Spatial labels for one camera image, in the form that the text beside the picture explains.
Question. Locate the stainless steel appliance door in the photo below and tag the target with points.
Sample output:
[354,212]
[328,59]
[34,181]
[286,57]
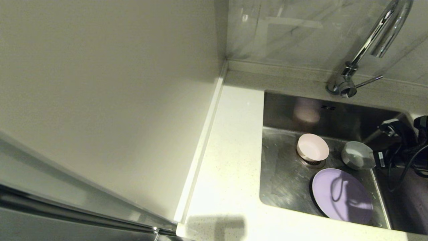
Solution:
[33,232]

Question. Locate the tall white cabinet panel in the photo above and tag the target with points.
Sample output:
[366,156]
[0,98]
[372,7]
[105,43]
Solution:
[100,83]

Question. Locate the stainless steel sink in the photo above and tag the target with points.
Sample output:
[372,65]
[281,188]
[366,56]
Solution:
[287,187]

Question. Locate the pink bowl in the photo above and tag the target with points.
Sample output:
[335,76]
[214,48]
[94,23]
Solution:
[313,147]

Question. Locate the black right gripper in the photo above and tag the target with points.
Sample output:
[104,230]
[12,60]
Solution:
[406,150]

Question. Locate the chrome gooseneck faucet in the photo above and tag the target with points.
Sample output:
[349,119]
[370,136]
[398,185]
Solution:
[346,83]

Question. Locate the light blue bowl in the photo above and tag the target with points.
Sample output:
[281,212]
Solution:
[357,155]

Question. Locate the round metal drain strainer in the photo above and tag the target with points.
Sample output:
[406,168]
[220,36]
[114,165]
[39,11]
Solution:
[314,163]

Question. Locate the purple plate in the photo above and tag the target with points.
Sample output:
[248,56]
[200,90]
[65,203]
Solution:
[321,194]

